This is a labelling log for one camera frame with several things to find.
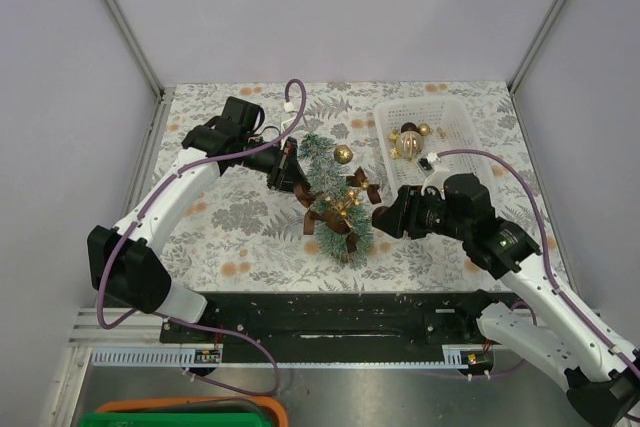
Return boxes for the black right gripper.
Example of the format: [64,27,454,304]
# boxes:
[371,184,471,241]

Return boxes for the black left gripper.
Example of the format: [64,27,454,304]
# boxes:
[240,135,315,196]

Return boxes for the small green christmas tree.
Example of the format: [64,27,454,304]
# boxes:
[294,133,380,264]

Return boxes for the brown ribbon ornaments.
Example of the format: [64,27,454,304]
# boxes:
[293,167,381,262]

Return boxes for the gold glitter bauble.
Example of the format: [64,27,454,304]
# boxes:
[333,144,354,165]

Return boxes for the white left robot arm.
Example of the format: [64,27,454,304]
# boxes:
[87,97,307,342]

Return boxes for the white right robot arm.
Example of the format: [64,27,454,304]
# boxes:
[372,174,639,426]

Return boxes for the large gold striped bauble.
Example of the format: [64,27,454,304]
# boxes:
[395,130,424,161]

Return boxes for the floral patterned table mat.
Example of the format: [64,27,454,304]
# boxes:
[144,79,574,294]

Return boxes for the dark brown bauble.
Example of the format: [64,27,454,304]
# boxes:
[401,122,418,133]

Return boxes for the small gold bauble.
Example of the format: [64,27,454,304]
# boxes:
[418,123,432,137]

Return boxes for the white plastic basket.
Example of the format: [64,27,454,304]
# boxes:
[373,95,482,194]

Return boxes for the orange plastic bin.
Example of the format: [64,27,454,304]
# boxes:
[95,396,290,427]

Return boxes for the green plastic bin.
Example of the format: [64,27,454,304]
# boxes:
[79,413,272,427]

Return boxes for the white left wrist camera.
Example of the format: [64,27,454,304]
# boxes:
[279,101,306,139]

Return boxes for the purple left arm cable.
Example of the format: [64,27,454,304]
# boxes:
[97,78,306,331]

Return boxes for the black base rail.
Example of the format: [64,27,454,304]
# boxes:
[159,291,516,366]

